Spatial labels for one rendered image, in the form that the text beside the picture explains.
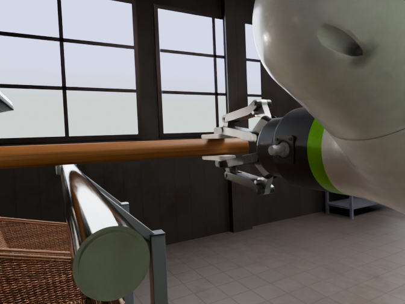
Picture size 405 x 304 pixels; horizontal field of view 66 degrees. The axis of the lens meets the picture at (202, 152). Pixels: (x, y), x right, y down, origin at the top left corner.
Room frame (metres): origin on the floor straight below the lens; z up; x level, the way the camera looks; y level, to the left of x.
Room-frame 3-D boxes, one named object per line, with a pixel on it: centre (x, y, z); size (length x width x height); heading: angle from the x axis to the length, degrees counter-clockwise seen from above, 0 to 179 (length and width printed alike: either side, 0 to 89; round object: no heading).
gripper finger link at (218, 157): (0.55, -0.03, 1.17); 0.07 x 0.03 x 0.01; 26
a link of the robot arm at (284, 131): (0.34, -0.12, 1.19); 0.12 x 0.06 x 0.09; 116
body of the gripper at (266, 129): (0.41, -0.10, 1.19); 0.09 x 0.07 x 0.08; 26
